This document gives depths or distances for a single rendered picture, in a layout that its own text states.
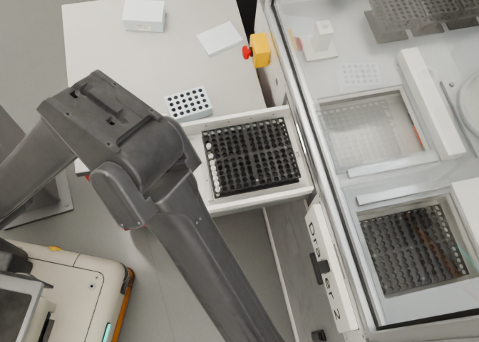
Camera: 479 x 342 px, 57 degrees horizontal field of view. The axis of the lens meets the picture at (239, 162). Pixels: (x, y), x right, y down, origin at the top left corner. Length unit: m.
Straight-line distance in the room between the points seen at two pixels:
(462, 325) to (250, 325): 0.27
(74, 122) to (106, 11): 1.19
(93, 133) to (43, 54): 2.15
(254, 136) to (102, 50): 0.61
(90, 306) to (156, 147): 1.30
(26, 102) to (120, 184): 2.03
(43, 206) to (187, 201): 1.71
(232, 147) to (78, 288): 0.86
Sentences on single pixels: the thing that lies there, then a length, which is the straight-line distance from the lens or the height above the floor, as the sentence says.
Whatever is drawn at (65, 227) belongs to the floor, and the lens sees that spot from 2.10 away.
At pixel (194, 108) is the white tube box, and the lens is 1.31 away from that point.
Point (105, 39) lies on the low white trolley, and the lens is 1.53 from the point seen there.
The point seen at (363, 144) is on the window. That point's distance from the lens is 0.81.
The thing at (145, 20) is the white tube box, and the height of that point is 0.81.
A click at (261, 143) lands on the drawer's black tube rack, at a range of 1.15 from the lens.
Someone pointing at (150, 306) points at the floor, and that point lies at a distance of 1.95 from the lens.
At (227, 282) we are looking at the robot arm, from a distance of 0.51.
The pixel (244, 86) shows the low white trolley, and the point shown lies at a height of 0.76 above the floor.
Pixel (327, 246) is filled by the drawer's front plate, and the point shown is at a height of 0.93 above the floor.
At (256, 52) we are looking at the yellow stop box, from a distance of 1.28.
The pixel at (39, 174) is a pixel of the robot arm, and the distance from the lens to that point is 0.57.
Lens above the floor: 1.92
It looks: 66 degrees down
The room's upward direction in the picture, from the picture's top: 7 degrees clockwise
